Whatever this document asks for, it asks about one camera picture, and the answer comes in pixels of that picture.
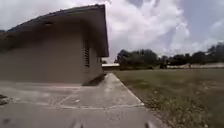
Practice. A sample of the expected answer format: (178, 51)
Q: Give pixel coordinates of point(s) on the low building with white roof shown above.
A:
(110, 65)

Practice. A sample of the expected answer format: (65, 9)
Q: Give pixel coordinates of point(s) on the row of trees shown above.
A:
(140, 58)

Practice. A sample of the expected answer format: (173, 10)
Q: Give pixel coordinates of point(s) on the grey concrete path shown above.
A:
(100, 100)

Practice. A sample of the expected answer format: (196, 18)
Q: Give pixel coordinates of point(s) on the tan building with overhanging roof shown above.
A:
(50, 56)

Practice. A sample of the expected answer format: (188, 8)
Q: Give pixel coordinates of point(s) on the grass field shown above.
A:
(180, 90)

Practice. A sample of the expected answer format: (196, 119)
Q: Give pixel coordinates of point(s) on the pale road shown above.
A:
(200, 65)

